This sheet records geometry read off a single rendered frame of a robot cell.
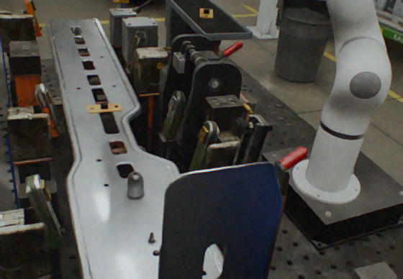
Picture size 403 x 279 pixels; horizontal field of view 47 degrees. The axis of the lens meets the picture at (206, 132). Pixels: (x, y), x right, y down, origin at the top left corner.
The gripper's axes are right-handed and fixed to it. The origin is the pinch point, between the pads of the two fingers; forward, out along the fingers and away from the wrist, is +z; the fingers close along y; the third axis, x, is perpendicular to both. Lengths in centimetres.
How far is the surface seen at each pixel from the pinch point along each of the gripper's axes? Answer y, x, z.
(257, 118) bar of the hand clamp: -15, 60, 4
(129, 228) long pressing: 5, 58, 25
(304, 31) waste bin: -165, -197, 83
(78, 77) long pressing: 10.9, -3.3, 25.6
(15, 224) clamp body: 22, 59, 21
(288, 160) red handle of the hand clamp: -22, 60, 12
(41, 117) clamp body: 19.5, 25.2, 21.5
